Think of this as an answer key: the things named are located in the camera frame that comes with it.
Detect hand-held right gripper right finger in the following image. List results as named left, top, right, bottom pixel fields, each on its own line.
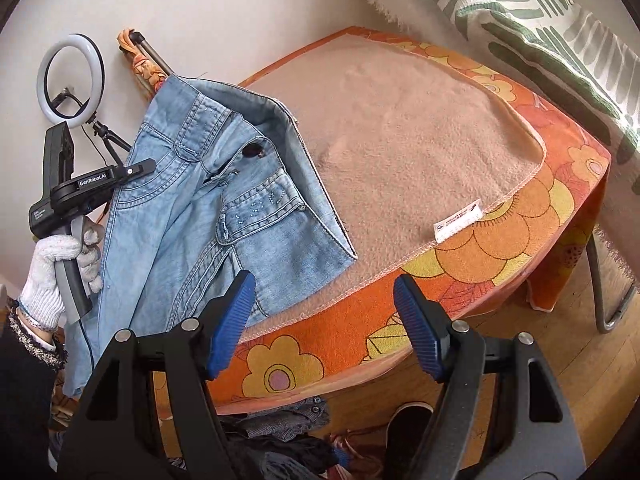
left=393, top=274, right=587, bottom=480

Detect white ring light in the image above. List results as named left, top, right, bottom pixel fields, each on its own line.
left=36, top=34, right=106, bottom=129

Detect person's left forearm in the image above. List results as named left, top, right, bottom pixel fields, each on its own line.
left=0, top=297, right=69, bottom=466

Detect grey metal frame leg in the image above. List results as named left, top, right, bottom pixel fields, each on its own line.
left=585, top=230, right=639, bottom=334

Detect green and white patterned cloth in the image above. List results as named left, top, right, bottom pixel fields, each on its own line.
left=345, top=0, right=640, bottom=167

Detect light blue denim pants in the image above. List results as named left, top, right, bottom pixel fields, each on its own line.
left=62, top=74, right=359, bottom=400

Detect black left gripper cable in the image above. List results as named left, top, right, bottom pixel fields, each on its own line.
left=76, top=317, right=97, bottom=378

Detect person's left hand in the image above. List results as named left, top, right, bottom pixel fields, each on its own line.
left=18, top=220, right=104, bottom=332

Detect reddish brown strappy shoe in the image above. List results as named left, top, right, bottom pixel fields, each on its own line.
left=327, top=427, right=388, bottom=480

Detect metal rods with orange cloth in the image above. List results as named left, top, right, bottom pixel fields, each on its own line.
left=117, top=30, right=174, bottom=95

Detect orange floral table cover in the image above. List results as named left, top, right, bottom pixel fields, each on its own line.
left=50, top=25, right=612, bottom=441

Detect pile of dark clothes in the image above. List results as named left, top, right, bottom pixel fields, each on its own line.
left=215, top=395, right=351, bottom=480

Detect black shoe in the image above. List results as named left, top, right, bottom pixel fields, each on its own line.
left=384, top=402, right=436, bottom=480

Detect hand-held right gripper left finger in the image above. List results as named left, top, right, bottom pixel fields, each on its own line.
left=56, top=270, right=257, bottom=480

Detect beige fleece blanket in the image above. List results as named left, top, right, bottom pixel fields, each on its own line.
left=237, top=35, right=547, bottom=347

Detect black tripod legs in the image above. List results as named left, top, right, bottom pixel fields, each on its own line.
left=90, top=120, right=134, bottom=167

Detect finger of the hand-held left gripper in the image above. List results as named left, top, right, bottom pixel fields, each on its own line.
left=106, top=158, right=157, bottom=187

